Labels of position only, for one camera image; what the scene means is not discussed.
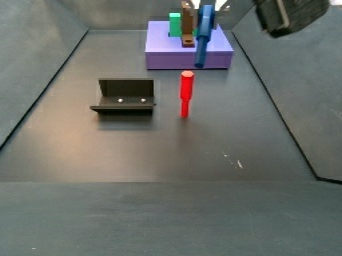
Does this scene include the blue stepped peg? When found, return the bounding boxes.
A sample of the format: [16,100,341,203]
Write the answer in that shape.
[195,5,215,68]

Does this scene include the red stepped peg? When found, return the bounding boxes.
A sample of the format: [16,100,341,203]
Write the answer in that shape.
[180,70,195,118]

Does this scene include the purple rectangular base block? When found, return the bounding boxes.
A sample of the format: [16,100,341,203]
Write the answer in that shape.
[144,21,234,70]

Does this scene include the green block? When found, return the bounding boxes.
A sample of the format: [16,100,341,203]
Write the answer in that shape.
[168,12,196,37]

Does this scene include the brown upright bracket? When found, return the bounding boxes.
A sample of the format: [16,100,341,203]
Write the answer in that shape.
[180,1,195,48]

